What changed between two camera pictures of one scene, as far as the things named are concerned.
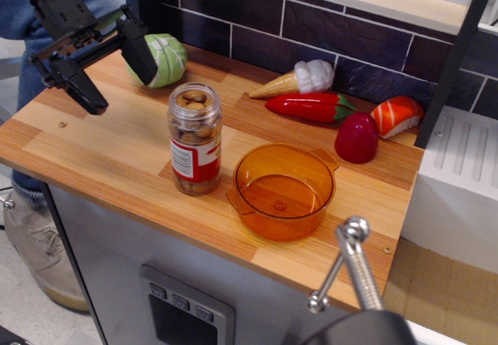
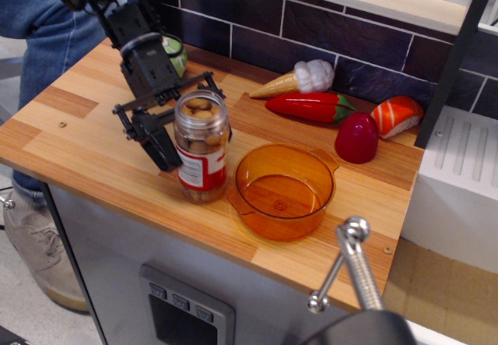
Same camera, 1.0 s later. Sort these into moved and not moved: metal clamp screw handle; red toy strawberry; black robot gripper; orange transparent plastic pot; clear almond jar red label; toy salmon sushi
Moved: clear almond jar red label; black robot gripper
Not moved: orange transparent plastic pot; red toy strawberry; toy salmon sushi; metal clamp screw handle
